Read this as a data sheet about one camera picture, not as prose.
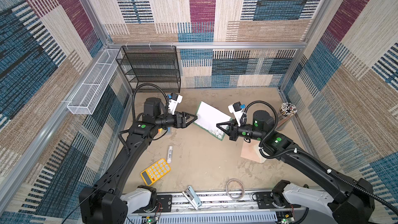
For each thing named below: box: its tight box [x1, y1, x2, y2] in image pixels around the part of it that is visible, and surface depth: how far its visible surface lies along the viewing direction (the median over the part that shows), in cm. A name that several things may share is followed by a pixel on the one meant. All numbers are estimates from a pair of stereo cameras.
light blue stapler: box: [182, 185, 203, 211], surface depth 74 cm
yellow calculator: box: [140, 158, 172, 187], surface depth 83 cm
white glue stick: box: [166, 145, 174, 164], surface depth 89 cm
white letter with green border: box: [193, 101, 233, 142], surface depth 71 cm
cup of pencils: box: [275, 101, 298, 132], surface depth 89 cm
